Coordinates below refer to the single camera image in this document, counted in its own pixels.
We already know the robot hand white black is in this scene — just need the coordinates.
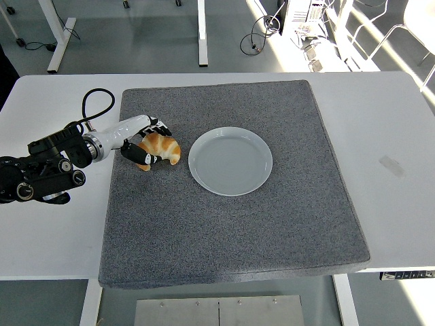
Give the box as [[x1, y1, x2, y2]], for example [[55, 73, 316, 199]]
[[99, 114, 173, 168]]

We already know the croissant bread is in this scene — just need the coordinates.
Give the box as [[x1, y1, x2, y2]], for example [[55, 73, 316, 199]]
[[135, 132, 181, 172]]

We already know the grey round plate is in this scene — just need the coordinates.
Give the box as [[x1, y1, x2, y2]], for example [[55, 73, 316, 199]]
[[188, 126, 274, 197]]

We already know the grey metal plate with screws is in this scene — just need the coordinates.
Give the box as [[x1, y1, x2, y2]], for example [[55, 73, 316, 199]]
[[133, 295, 305, 326]]

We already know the white desk leg with foot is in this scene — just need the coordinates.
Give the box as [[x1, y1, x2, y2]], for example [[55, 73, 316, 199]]
[[37, 0, 77, 75], [196, 0, 209, 67]]

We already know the thin pole with black caster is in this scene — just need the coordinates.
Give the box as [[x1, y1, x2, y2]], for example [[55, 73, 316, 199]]
[[0, 0, 27, 48]]

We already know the grey felt mat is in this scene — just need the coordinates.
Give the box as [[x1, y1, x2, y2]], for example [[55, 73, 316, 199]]
[[98, 79, 371, 290]]

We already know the white table leg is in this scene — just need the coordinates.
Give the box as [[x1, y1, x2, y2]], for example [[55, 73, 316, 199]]
[[332, 273, 360, 326], [78, 278, 103, 326]]

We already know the white power strip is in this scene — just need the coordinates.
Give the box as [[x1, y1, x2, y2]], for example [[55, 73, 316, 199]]
[[302, 43, 328, 73]]

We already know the white computer case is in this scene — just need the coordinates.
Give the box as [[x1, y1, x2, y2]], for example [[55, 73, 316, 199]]
[[281, 0, 329, 37]]

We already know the black table control panel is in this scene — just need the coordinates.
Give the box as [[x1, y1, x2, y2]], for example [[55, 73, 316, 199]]
[[379, 270, 435, 281]]

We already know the thin black floor cable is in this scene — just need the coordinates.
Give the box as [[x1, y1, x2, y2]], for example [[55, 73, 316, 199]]
[[24, 40, 58, 53]]

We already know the black looped floor cable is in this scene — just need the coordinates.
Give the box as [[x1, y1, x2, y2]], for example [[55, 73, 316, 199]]
[[239, 13, 283, 55]]

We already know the white wire-frame chair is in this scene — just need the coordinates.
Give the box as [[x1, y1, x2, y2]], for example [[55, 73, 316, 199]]
[[349, 0, 435, 92]]

